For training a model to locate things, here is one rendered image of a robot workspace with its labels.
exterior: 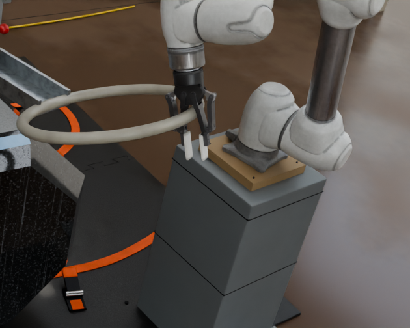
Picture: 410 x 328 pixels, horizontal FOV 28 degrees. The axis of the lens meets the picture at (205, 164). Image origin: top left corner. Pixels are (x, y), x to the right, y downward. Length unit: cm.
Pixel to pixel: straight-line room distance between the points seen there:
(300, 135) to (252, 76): 278
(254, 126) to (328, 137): 27
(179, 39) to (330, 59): 66
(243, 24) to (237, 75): 354
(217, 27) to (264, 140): 96
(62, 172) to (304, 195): 85
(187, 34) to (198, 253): 121
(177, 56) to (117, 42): 347
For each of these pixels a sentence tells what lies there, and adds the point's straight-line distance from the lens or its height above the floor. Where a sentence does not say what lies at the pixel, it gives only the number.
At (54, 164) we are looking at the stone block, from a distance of 280.
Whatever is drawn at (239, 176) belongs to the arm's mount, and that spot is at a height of 82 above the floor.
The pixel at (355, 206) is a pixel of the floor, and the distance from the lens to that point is 442.
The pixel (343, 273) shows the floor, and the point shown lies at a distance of 392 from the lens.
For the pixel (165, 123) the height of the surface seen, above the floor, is 132.
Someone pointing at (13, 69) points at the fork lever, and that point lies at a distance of 249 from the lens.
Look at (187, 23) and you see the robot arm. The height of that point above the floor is 155.
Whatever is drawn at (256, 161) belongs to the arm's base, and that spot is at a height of 85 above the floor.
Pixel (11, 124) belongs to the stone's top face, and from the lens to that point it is 271.
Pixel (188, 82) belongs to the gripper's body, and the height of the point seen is 140.
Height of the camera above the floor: 229
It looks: 32 degrees down
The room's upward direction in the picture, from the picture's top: 15 degrees clockwise
